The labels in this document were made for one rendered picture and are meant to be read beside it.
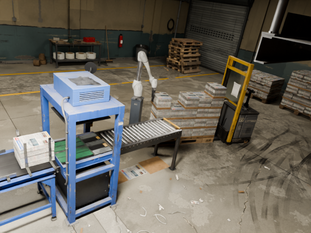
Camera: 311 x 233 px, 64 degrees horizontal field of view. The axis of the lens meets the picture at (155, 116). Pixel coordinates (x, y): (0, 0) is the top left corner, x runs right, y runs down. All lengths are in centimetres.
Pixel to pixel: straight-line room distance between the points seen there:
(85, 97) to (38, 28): 755
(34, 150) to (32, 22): 750
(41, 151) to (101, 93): 97
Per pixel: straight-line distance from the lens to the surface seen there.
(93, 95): 293
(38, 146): 315
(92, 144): 359
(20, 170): 323
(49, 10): 1035
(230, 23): 1225
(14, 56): 1028
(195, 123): 535
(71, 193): 329
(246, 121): 590
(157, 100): 477
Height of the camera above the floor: 272
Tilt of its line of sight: 25 degrees down
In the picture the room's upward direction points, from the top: 9 degrees clockwise
